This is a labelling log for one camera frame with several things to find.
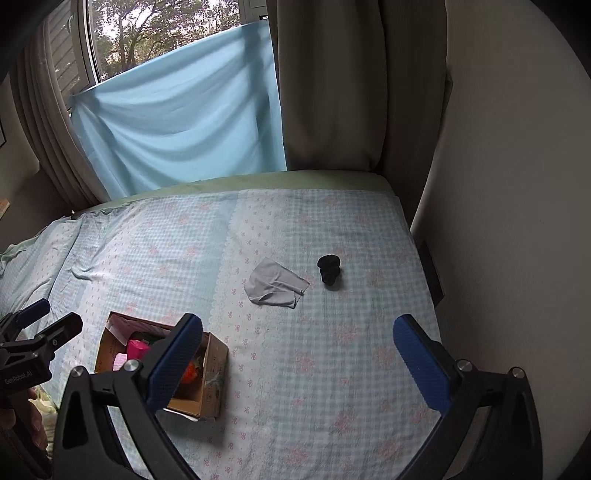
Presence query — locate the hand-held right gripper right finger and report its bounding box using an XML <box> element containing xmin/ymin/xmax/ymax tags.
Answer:
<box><xmin>392</xmin><ymin>314</ymin><xmax>543</xmax><ymax>480</ymax></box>

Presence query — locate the pink pouch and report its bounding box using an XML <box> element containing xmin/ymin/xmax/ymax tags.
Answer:
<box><xmin>127</xmin><ymin>339</ymin><xmax>155</xmax><ymax>361</ymax></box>

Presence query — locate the checked floral bed sheet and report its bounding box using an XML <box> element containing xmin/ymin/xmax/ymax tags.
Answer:
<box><xmin>0</xmin><ymin>187</ymin><xmax>444</xmax><ymax>480</ymax></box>

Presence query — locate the person's left hand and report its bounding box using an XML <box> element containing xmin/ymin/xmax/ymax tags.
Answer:
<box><xmin>25</xmin><ymin>388</ymin><xmax>48</xmax><ymax>450</ymax></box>

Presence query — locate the light blue hanging cloth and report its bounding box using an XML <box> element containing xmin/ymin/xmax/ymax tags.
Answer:
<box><xmin>69</xmin><ymin>21</ymin><xmax>288</xmax><ymax>204</ymax></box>

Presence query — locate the wide brown curtain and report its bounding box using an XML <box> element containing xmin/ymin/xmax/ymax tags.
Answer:
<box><xmin>270</xmin><ymin>0</ymin><xmax>455</xmax><ymax>175</ymax></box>

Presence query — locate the pale yellow cloth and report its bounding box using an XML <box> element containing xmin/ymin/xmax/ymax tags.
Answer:
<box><xmin>32</xmin><ymin>388</ymin><xmax>63</xmax><ymax>416</ymax></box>

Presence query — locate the cardboard box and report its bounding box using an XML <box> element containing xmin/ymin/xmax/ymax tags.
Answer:
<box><xmin>93</xmin><ymin>311</ymin><xmax>229</xmax><ymax>420</ymax></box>

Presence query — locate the grey cloth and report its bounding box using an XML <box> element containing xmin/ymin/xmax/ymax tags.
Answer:
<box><xmin>244</xmin><ymin>257</ymin><xmax>311</xmax><ymax>309</ymax></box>

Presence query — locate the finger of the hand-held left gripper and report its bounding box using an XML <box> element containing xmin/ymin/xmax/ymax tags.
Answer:
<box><xmin>0</xmin><ymin>312</ymin><xmax>84</xmax><ymax>365</ymax></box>
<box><xmin>0</xmin><ymin>298</ymin><xmax>51</xmax><ymax>334</ymax></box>

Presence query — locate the orange pompom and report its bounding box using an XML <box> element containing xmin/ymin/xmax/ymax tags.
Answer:
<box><xmin>180</xmin><ymin>360</ymin><xmax>204</xmax><ymax>386</ymax></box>

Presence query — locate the narrow brown curtain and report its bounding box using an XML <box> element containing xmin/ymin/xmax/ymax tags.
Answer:
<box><xmin>11</xmin><ymin>0</ymin><xmax>109</xmax><ymax>213</ymax></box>

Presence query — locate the window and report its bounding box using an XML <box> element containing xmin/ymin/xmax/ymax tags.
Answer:
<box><xmin>46</xmin><ymin>0</ymin><xmax>278</xmax><ymax>88</ymax></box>

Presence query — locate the green mattress sheet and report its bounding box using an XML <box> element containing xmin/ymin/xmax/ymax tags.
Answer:
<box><xmin>0</xmin><ymin>170</ymin><xmax>393</xmax><ymax>273</ymax></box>

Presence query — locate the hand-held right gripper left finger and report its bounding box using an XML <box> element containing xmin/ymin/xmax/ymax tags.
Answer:
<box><xmin>52</xmin><ymin>313</ymin><xmax>204</xmax><ymax>480</ymax></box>

